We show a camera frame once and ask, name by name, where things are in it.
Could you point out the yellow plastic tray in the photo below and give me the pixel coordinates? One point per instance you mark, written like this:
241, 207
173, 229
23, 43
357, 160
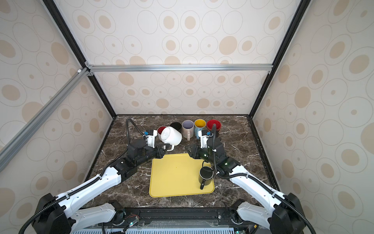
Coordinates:
177, 175

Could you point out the white mug front row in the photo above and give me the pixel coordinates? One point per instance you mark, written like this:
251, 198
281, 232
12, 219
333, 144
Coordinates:
159, 131

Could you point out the blue mug yellow inside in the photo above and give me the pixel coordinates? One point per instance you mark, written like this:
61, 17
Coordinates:
199, 125

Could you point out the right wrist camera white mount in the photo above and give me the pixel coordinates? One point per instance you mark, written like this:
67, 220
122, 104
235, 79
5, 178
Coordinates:
204, 135

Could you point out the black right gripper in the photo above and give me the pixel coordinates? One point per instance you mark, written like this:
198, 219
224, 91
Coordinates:
196, 149

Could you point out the black left corner post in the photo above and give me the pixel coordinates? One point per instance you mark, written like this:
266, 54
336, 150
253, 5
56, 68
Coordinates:
68, 36

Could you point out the black mug white base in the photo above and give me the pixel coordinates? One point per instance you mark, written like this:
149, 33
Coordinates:
177, 126

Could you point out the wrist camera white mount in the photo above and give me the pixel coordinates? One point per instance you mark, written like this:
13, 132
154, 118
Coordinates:
150, 136
204, 135

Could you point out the black base frame rail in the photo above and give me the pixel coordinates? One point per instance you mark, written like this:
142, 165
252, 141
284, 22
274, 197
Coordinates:
178, 221

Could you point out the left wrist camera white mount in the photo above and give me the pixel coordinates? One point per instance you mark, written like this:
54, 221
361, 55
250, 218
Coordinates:
150, 136

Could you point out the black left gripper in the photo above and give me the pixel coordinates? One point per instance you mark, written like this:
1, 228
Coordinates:
160, 152

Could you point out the aluminium rail left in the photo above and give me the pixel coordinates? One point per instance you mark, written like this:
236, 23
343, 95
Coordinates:
21, 138

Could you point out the black corner frame post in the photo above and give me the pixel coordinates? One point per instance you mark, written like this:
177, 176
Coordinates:
295, 22

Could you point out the aluminium rail back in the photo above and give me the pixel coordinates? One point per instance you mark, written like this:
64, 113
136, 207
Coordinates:
181, 68

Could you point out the pink iridescent mug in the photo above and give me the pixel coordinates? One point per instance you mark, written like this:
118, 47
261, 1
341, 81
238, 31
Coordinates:
188, 129

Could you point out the black mug front row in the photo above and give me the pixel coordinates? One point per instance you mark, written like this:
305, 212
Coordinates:
205, 176

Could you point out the aluminium rail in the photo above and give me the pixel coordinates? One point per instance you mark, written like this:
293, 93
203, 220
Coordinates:
21, 138
181, 68

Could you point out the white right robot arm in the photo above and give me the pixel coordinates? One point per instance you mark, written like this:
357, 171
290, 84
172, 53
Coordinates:
279, 213

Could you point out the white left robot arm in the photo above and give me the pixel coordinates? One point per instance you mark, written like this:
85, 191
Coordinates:
54, 214

